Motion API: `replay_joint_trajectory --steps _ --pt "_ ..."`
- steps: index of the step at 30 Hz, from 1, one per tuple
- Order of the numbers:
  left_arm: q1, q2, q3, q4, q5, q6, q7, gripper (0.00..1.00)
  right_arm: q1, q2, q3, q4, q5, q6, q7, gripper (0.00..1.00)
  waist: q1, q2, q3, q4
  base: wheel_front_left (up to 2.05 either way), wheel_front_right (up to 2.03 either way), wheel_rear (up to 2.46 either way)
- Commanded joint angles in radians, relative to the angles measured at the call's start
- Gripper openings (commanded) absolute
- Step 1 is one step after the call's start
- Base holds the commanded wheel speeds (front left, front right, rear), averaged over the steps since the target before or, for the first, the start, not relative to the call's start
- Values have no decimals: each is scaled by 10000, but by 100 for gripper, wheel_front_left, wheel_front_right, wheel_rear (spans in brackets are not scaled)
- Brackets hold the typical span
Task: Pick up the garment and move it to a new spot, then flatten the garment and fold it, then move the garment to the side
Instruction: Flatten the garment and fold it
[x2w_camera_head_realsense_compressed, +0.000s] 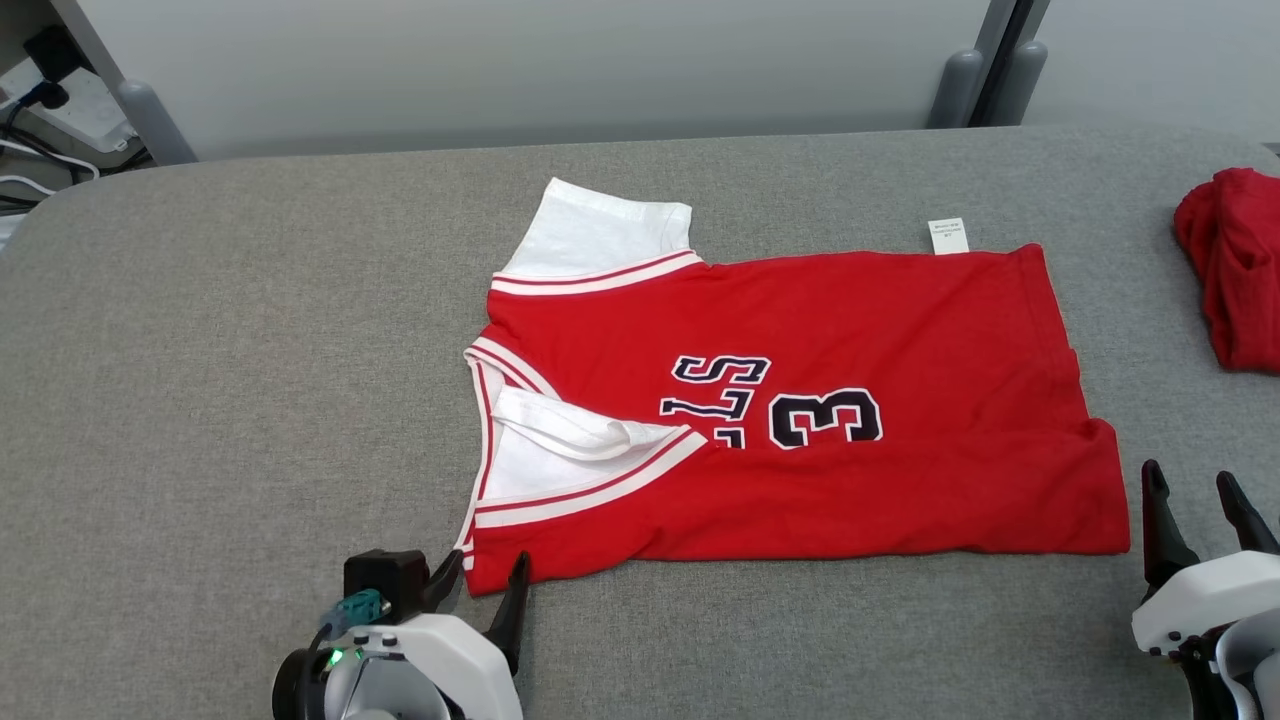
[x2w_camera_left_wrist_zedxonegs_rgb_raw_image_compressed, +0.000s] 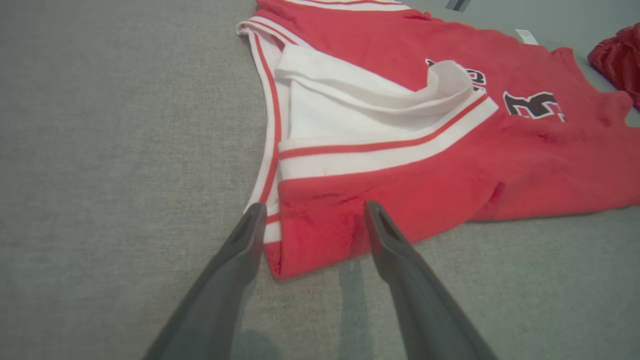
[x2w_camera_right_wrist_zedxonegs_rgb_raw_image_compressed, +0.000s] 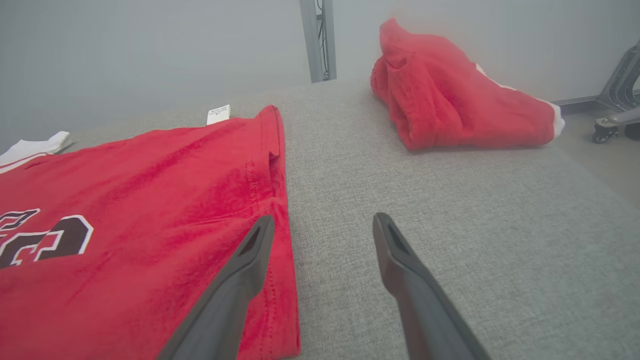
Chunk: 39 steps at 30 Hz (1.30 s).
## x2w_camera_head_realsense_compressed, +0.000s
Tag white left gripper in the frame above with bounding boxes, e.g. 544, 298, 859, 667
271, 548, 532, 720

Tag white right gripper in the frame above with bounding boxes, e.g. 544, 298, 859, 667
1131, 458, 1280, 661

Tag red shorts with white stripe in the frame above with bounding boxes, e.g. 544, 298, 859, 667
1173, 166, 1280, 377

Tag red Bulls basketball jersey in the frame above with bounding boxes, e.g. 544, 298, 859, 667
455, 177, 1132, 598

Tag white power strip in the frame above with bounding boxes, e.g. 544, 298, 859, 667
0, 58, 138, 153

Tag large black power plug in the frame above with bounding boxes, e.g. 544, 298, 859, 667
22, 25, 83, 86

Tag teal left camera connector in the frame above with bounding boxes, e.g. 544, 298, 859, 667
318, 589, 389, 643

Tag grey double partition post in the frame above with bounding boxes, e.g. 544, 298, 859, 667
925, 0, 1049, 130

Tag grey single partition post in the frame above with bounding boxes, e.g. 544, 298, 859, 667
50, 0, 198, 167

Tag white floor cable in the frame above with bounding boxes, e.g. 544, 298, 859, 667
0, 137, 101, 199

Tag black floor cable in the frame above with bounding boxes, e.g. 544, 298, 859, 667
0, 100, 151, 213

